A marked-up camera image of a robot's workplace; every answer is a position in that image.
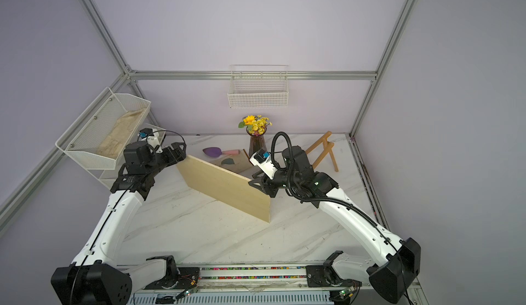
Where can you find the metal base rail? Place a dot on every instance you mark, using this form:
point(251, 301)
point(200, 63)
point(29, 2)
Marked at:
point(246, 282)

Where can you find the aluminium frame profiles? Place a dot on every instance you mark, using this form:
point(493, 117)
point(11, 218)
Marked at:
point(13, 207)

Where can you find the yellow flower bouquet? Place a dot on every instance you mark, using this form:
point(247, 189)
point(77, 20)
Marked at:
point(255, 125)

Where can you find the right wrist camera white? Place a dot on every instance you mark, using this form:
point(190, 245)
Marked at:
point(262, 159)

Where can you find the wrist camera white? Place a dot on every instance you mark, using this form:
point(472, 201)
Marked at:
point(153, 136)
point(262, 159)

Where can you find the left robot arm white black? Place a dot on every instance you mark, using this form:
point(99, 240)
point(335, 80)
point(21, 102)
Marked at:
point(93, 276)

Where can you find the cream work glove on table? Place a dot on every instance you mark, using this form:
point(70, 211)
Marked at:
point(236, 163)

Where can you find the light plywood board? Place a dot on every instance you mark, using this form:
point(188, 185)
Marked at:
point(225, 186)

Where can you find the wooden easel frame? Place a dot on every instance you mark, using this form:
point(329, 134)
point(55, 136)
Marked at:
point(327, 146)

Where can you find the dark glass vase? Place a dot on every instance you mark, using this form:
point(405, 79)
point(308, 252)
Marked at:
point(257, 141)

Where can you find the white wire wall basket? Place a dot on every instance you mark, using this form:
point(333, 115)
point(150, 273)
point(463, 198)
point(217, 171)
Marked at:
point(258, 86)

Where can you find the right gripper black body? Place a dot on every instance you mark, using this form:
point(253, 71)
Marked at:
point(281, 182)

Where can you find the white perforated wall shelf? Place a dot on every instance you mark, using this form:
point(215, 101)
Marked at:
point(97, 139)

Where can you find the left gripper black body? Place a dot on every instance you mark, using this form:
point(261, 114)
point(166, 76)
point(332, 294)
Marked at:
point(167, 159)

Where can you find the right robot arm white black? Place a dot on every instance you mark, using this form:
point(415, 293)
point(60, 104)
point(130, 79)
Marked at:
point(392, 264)

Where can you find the purple trowel pink handle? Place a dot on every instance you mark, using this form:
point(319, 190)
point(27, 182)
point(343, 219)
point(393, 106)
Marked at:
point(216, 152)

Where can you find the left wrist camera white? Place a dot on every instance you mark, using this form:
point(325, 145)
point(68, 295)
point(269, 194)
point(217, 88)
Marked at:
point(153, 136)

